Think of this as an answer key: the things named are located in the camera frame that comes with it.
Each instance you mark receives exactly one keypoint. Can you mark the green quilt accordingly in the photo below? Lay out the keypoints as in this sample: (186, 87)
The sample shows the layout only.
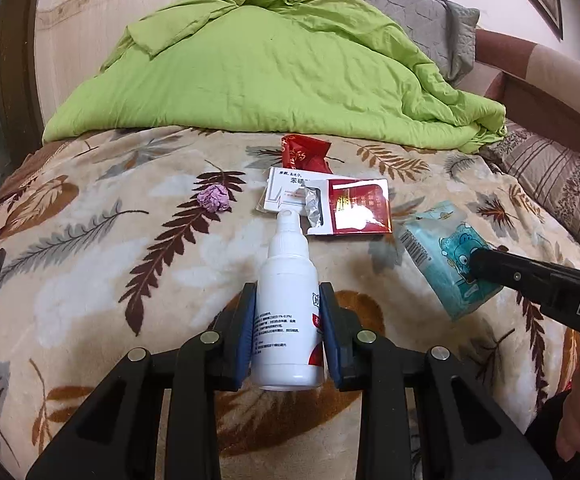
(270, 75)

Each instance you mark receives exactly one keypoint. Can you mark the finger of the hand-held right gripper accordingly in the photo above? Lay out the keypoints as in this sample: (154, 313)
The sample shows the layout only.
(500, 270)

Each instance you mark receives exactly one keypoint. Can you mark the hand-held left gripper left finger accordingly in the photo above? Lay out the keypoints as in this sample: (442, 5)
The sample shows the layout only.
(246, 330)

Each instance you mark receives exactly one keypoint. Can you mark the grey quilted pillow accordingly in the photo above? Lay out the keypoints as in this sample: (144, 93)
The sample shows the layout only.
(410, 10)

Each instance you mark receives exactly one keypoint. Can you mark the red foil wrapper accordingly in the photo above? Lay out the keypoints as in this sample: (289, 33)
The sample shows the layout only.
(302, 152)

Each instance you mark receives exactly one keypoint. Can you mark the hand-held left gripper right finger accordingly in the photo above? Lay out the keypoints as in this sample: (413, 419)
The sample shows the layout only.
(331, 340)

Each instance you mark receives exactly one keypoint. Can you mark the beige leaf-print blanket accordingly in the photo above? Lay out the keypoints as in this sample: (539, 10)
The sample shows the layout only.
(119, 285)

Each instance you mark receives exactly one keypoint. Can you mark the striped brown pillow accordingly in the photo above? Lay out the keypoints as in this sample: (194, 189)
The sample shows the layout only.
(570, 175)

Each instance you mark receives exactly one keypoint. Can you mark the purple crumpled paper ball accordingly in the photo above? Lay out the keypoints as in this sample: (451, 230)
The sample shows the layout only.
(213, 197)

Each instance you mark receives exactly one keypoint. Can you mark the red paper packet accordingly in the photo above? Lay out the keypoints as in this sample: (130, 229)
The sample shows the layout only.
(360, 205)

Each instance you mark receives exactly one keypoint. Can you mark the silver blister pack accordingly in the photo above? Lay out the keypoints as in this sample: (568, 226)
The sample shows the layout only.
(315, 205)

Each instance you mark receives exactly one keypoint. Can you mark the white spray bottle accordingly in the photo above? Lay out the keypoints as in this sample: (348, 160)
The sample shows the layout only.
(285, 310)

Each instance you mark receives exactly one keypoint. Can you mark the brown upholstered headboard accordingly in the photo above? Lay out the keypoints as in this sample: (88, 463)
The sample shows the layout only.
(560, 75)

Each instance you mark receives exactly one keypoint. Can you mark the teal tissue packet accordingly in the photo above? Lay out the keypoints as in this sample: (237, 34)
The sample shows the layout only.
(445, 255)

